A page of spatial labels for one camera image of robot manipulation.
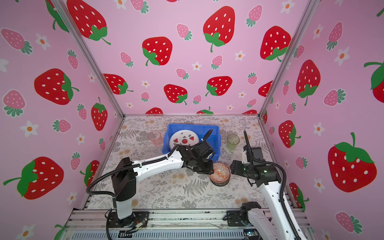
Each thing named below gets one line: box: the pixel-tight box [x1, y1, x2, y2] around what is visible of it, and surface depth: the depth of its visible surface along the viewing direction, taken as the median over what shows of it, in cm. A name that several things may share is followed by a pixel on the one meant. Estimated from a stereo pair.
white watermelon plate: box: [169, 129, 199, 151], surface depth 104 cm
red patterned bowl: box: [209, 162, 231, 187], surface depth 82 cm
